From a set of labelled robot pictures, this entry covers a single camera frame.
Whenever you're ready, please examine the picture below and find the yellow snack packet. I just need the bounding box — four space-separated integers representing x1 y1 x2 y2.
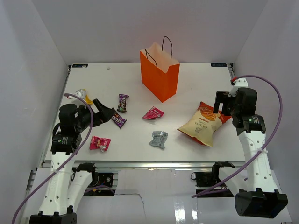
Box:
83 89 93 105

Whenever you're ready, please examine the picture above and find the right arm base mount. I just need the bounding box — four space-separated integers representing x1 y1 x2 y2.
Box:
190 172 220 187

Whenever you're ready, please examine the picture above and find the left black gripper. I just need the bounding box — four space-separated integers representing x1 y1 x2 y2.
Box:
75 98 115 132

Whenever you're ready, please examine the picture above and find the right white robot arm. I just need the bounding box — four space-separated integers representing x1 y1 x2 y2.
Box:
211 87 288 218

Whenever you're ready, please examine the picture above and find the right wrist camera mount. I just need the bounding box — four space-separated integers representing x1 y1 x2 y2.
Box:
228 77 248 97

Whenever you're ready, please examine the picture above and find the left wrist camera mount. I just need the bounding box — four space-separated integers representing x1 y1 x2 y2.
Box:
72 89 86 104

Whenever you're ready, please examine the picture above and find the red candy packet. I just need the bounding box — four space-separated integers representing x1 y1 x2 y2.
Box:
142 106 164 120

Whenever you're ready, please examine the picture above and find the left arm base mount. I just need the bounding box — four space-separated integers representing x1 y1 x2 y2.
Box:
88 172 114 188

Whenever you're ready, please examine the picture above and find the silver foil snack packet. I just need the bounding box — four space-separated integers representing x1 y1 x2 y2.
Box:
149 131 168 149

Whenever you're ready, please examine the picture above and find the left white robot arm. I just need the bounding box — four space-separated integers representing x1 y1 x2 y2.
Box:
29 99 115 224

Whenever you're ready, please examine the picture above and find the cassava chips bag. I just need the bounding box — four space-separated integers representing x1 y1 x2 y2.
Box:
178 101 231 147

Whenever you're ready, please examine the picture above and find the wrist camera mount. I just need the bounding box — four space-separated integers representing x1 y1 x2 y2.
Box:
228 77 248 97
72 89 86 104

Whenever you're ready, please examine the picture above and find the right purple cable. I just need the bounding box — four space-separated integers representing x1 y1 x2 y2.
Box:
191 75 283 198

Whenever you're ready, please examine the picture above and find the purple cable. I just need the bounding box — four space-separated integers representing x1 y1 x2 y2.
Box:
11 93 95 224
191 75 283 198

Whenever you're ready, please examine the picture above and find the aluminium table frame rail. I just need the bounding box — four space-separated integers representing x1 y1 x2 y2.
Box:
41 161 246 170

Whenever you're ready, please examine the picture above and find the pink candy packet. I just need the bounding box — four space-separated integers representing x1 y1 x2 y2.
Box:
89 136 111 152

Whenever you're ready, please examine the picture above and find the orange paper bag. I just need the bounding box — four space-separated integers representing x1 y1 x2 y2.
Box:
140 42 180 103

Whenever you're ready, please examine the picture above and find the purple brown M&M's packet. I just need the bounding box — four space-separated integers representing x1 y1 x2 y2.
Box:
117 94 129 113

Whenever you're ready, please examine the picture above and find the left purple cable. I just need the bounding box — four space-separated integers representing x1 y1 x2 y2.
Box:
11 93 95 224

